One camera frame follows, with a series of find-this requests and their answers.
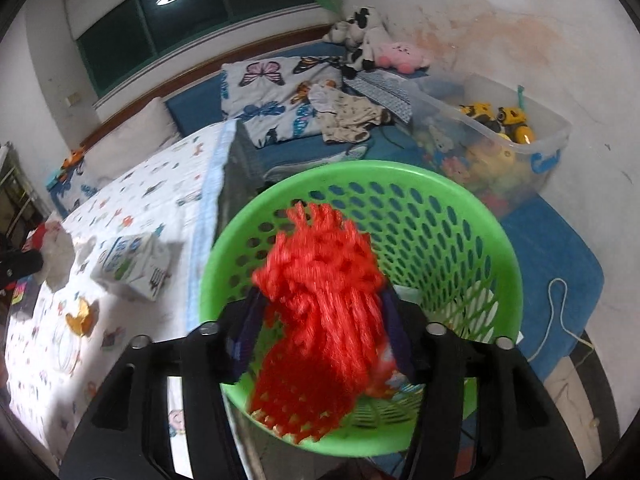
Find white pillow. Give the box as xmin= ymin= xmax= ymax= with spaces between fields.
xmin=82 ymin=97 xmax=181 ymax=181

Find small white milk carton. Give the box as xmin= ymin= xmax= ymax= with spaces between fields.
xmin=91 ymin=234 xmax=173 ymax=302

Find dark window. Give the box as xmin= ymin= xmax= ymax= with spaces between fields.
xmin=62 ymin=0 xmax=321 ymax=96

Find drying rack with clothes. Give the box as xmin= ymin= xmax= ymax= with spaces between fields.
xmin=0 ymin=142 xmax=31 ymax=241

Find beige patterned clothes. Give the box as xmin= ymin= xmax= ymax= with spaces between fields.
xmin=307 ymin=80 xmax=393 ymax=145

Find butterfly print pillow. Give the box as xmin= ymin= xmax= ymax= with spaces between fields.
xmin=220 ymin=55 xmax=346 ymax=148

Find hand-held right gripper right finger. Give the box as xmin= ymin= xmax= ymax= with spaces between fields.
xmin=382 ymin=290 xmax=586 ymax=480

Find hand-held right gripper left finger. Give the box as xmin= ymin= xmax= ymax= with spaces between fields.
xmin=59 ymin=292 xmax=266 ymax=480

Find white cartoon printed tablecloth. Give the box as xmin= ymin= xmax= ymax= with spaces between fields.
xmin=0 ymin=120 xmax=238 ymax=478

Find green plastic mesh basket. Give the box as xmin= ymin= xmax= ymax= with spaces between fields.
xmin=199 ymin=160 xmax=524 ymax=458

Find clear plastic storage bin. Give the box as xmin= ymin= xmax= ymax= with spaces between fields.
xmin=412 ymin=72 xmax=573 ymax=211

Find black and white cow plush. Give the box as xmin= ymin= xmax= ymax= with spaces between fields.
xmin=322 ymin=6 xmax=393 ymax=81

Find white cord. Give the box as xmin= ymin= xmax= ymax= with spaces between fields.
xmin=522 ymin=277 xmax=596 ymax=361

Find pink plush toy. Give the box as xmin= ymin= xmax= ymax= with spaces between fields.
xmin=376 ymin=41 xmax=433 ymax=75

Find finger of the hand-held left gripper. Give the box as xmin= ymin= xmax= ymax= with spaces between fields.
xmin=0 ymin=250 xmax=44 ymax=281

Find yellow toy vehicle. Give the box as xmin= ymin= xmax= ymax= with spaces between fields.
xmin=457 ymin=102 xmax=536 ymax=143

